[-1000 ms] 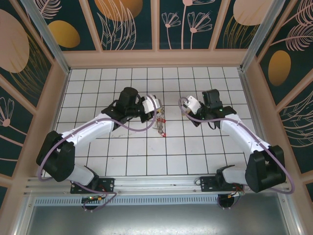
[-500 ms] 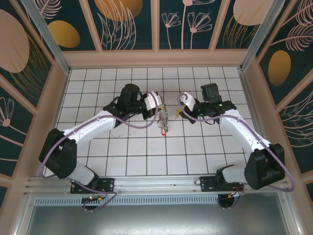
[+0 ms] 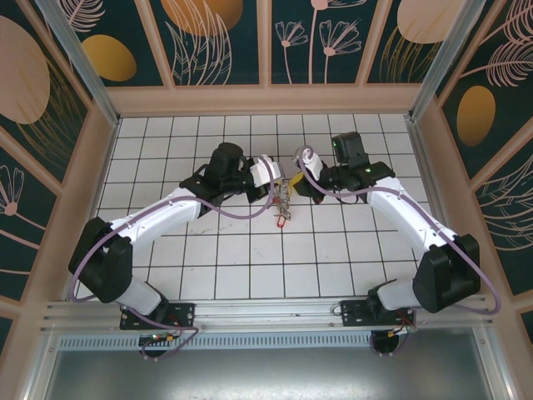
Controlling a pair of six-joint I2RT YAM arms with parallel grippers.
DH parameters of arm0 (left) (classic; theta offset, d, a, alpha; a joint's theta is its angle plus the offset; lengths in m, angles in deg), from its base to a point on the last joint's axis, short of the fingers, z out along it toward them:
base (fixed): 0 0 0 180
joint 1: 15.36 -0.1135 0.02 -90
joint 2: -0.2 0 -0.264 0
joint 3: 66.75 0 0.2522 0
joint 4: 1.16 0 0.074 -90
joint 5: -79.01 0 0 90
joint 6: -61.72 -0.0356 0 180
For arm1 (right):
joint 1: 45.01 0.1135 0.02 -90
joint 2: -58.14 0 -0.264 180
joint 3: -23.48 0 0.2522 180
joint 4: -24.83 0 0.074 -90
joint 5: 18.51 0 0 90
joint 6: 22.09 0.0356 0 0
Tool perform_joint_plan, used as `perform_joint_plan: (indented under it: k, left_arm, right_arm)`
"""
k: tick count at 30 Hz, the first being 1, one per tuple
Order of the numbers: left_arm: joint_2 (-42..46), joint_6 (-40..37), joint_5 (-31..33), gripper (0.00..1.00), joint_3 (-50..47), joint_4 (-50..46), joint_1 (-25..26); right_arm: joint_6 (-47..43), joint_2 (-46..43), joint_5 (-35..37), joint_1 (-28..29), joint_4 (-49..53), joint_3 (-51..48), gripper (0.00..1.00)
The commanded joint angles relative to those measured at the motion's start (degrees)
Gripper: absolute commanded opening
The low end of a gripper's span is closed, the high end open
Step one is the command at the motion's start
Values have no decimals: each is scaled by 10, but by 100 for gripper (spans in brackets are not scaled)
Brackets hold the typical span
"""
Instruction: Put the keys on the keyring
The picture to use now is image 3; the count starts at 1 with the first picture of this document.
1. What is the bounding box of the slotted grey cable duct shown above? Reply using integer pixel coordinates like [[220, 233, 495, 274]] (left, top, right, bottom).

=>
[[57, 335, 478, 352]]

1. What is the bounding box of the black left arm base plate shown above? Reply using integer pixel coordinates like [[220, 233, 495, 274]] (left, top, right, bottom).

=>
[[119, 300, 197, 331]]

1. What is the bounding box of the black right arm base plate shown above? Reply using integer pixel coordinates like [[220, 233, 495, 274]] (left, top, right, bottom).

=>
[[339, 297, 417, 330]]

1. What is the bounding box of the small connector board with wires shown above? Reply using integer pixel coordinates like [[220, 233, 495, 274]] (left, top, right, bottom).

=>
[[139, 332, 176, 345], [385, 323, 417, 339]]

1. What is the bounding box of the aluminium frame post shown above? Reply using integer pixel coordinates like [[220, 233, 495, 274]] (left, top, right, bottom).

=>
[[407, 0, 493, 123], [35, 0, 122, 127]]

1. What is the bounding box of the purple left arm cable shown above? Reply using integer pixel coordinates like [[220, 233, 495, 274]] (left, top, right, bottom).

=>
[[68, 160, 279, 362]]

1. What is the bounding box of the aluminium mounting rail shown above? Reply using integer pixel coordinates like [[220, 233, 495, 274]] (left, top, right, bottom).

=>
[[39, 292, 499, 334]]

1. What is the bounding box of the grey metal sheet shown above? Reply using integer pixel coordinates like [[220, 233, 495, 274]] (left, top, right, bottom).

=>
[[24, 349, 517, 400]]

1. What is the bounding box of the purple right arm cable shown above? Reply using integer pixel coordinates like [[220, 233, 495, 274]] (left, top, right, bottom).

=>
[[297, 144, 503, 359]]

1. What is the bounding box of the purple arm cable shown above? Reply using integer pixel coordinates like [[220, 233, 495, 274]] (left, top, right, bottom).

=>
[[297, 144, 503, 359], [68, 160, 279, 362]]

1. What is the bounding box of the aluminium side rail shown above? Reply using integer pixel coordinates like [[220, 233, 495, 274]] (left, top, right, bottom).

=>
[[404, 115, 459, 259]]

